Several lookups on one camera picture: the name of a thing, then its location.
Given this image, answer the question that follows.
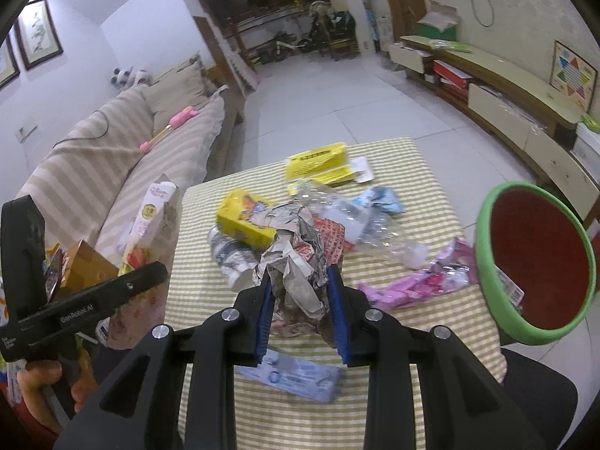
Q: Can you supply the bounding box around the long tv cabinet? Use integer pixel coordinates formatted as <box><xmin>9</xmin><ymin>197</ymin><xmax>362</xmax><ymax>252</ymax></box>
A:
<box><xmin>388</xmin><ymin>36</ymin><xmax>599</xmax><ymax>228</ymax></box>

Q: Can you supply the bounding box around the chinese checkers board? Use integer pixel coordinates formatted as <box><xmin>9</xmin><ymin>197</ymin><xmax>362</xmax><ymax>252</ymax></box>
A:
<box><xmin>550</xmin><ymin>41</ymin><xmax>598</xmax><ymax>113</ymax></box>

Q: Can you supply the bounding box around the crushed clear plastic bottle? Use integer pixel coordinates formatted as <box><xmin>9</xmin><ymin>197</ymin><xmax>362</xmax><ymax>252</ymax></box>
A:
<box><xmin>295</xmin><ymin>181</ymin><xmax>428</xmax><ymax>269</ymax></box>

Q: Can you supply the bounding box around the red book in cabinet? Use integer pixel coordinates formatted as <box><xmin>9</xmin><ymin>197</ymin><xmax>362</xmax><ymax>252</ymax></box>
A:
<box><xmin>433</xmin><ymin>59</ymin><xmax>474</xmax><ymax>90</ymax></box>

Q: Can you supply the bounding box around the newspaper ball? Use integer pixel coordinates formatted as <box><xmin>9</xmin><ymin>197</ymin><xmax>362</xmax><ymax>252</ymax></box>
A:
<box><xmin>250</xmin><ymin>201</ymin><xmax>330</xmax><ymax>339</ymax></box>

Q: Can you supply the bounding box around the flat yellow packet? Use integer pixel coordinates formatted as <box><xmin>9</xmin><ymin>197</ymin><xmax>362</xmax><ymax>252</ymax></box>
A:
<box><xmin>287</xmin><ymin>166</ymin><xmax>356</xmax><ymax>196</ymax></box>

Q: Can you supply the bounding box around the yellow orange snack box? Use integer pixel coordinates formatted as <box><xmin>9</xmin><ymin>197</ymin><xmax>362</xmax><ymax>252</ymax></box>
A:
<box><xmin>217</xmin><ymin>188</ymin><xmax>276</xmax><ymax>251</ymax></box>

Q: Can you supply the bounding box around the blue white small wrapper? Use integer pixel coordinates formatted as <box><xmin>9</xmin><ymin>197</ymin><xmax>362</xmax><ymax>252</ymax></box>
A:
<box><xmin>352</xmin><ymin>186</ymin><xmax>405</xmax><ymax>215</ymax></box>

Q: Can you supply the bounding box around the brown cardboard box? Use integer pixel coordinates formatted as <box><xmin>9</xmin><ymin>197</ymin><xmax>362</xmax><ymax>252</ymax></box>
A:
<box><xmin>54</xmin><ymin>240</ymin><xmax>118</xmax><ymax>300</ymax></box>

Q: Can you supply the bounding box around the framed wall picture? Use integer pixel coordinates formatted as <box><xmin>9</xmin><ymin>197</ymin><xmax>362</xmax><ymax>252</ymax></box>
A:
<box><xmin>14</xmin><ymin>0</ymin><xmax>63</xmax><ymax>70</ymax></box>

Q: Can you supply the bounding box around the blue toothpaste box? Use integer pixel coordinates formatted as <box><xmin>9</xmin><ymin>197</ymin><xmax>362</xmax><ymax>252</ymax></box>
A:
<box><xmin>235</xmin><ymin>348</ymin><xmax>342</xmax><ymax>403</ymax></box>

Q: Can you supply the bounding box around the pink toy wand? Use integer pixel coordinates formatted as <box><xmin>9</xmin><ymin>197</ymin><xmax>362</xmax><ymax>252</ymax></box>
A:
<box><xmin>139</xmin><ymin>107</ymin><xmax>200</xmax><ymax>155</ymax></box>

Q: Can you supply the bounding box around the white shoe box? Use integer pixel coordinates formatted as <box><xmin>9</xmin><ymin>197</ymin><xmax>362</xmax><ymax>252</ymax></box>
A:
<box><xmin>570</xmin><ymin>122</ymin><xmax>600</xmax><ymax>183</ymax></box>

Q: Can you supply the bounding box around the tall white strawberry carton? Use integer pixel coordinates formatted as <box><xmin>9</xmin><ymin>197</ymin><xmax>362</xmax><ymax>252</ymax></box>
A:
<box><xmin>119</xmin><ymin>175</ymin><xmax>180</xmax><ymax>274</ymax></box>

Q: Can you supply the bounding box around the person's left hand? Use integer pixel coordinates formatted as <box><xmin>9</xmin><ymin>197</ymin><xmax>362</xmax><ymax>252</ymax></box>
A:
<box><xmin>17</xmin><ymin>348</ymin><xmax>99</xmax><ymax>434</ymax></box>

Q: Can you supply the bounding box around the striped beige sofa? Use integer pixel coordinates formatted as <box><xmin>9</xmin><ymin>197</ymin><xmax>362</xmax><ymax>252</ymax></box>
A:
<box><xmin>19</xmin><ymin>61</ymin><xmax>240</xmax><ymax>264</ymax></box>

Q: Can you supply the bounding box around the green rimmed red trash bin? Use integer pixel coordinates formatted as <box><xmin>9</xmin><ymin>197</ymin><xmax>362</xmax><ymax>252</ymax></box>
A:
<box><xmin>474</xmin><ymin>182</ymin><xmax>597</xmax><ymax>345</ymax></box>

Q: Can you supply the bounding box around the pink snack wrapper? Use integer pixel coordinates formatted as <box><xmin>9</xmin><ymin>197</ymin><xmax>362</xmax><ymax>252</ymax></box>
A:
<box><xmin>358</xmin><ymin>238</ymin><xmax>478</xmax><ymax>312</ymax></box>

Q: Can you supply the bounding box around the green open cardboard box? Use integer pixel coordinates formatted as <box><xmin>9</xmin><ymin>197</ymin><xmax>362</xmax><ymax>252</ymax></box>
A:
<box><xmin>417</xmin><ymin>0</ymin><xmax>461</xmax><ymax>41</ymax></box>

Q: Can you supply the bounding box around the checkered yellow tablecloth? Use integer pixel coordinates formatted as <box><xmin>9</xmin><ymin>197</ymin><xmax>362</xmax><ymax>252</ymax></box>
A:
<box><xmin>165</xmin><ymin>138</ymin><xmax>507</xmax><ymax>449</ymax></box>

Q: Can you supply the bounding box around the yellow medicine box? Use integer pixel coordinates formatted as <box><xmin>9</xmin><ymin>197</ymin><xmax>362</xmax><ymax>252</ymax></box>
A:
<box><xmin>284</xmin><ymin>142</ymin><xmax>348</xmax><ymax>181</ymax></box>

